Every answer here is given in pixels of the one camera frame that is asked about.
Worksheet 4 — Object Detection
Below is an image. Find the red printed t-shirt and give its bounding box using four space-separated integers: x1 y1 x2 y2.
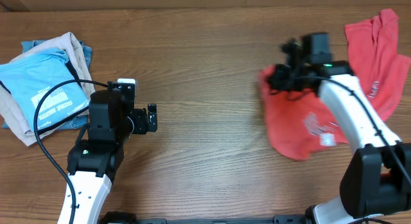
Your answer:
259 9 410 160

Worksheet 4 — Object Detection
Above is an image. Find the blue denim folded garment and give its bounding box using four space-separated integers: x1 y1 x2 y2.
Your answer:
10 33 95 132

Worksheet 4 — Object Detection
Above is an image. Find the light blue folded t-shirt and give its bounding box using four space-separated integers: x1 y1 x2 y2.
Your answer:
1 48 89 130

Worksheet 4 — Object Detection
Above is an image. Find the beige folded garment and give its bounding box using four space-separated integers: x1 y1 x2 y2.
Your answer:
1 32 92 146

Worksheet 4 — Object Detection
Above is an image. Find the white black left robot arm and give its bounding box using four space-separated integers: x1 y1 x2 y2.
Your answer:
58 78 157 224

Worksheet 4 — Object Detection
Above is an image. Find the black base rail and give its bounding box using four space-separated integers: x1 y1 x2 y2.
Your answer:
97 212 311 224

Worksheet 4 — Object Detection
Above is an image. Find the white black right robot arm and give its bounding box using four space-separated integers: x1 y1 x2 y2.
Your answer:
267 33 410 224

